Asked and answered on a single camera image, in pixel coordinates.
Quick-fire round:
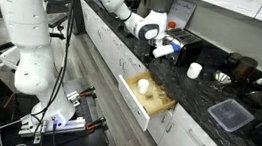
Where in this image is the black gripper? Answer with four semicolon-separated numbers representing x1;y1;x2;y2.
143;39;160;64

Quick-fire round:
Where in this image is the white ceramic mug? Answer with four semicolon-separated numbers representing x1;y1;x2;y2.
136;78;150;95
186;61;204;81

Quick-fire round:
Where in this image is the white drawer with wooden interior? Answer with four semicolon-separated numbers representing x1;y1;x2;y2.
111;68;181;136

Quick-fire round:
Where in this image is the creamer jar with orange lid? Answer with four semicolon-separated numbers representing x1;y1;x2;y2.
167;20;178;31

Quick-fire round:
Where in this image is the stainless steel black toaster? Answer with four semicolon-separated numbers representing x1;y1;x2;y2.
157;26;207;70

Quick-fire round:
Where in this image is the white base cabinet unit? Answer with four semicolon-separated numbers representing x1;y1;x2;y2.
61;0;262;146

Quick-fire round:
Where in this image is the handwritten whiteboard sign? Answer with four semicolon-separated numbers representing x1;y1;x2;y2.
165;0;197;33

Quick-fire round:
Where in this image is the black steel coffee brewer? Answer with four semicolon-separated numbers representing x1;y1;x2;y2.
116;0;156;19

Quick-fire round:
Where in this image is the shiny metal funnel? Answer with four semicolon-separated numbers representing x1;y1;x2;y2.
212;69;234;88

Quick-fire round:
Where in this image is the white upper cabinet row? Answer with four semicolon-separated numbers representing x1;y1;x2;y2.
156;0;262;30

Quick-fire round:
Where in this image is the dark metal strainer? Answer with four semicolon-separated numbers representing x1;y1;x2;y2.
240;86;262;107

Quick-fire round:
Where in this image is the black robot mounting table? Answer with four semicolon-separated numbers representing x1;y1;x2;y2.
0;73;117;146

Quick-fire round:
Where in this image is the white plastic device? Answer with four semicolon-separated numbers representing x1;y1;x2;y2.
0;42;24;71

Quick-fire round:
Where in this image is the black clamp with orange handle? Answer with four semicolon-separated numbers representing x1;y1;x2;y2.
79;84;97;100
85;114;110;134

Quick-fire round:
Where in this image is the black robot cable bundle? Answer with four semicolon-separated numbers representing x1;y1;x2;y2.
27;0;85;138

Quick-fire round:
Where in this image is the white closed drawer with handle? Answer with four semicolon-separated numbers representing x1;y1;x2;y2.
167;102;246;146

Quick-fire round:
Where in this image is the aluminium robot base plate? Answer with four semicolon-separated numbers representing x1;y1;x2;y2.
16;109;88;146

